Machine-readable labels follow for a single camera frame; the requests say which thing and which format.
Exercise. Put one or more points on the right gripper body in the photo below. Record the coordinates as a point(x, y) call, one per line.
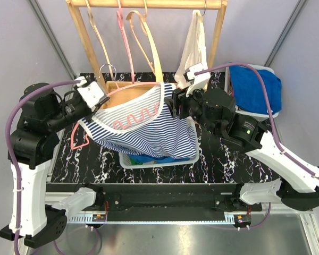
point(189, 106)

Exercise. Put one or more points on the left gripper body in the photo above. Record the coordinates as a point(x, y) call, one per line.
point(74, 109)

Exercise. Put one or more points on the pink striped-top hanger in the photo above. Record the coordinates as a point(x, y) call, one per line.
point(120, 119)

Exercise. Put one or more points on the blue white striped tank top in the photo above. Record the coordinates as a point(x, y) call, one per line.
point(164, 136)

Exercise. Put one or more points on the cream wooden hanger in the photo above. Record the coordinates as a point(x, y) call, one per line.
point(155, 64)

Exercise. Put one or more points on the beige wooden hanger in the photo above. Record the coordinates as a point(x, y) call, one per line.
point(96, 31)

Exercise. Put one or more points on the green tank top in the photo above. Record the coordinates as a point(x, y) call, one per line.
point(134, 161)

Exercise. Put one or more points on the pink plastic hanger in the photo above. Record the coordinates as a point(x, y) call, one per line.
point(120, 22)

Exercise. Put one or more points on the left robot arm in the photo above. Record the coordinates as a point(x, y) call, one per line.
point(31, 137)

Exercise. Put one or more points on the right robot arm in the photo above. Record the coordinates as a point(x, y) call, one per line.
point(215, 112)

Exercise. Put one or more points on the white-top hanger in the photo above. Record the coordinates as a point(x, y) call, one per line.
point(199, 17)

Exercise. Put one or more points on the wooden clothes rack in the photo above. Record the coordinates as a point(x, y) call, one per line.
point(127, 6)

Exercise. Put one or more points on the white right bin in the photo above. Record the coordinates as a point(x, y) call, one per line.
point(228, 79)

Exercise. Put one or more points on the blue cloth in bin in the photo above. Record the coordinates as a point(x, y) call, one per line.
point(258, 85)

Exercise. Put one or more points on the white perforated plastic basket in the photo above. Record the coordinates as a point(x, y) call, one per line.
point(125, 161)

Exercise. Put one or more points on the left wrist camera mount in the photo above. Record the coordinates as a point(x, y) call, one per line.
point(91, 92)

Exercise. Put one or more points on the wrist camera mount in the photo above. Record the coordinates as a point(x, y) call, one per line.
point(91, 92)
point(195, 77)

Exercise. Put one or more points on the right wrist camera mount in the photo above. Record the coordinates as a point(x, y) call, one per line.
point(195, 77)

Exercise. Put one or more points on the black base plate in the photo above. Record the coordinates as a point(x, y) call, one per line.
point(193, 204)

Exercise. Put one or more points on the aluminium rail frame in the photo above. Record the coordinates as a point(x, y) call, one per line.
point(57, 220)

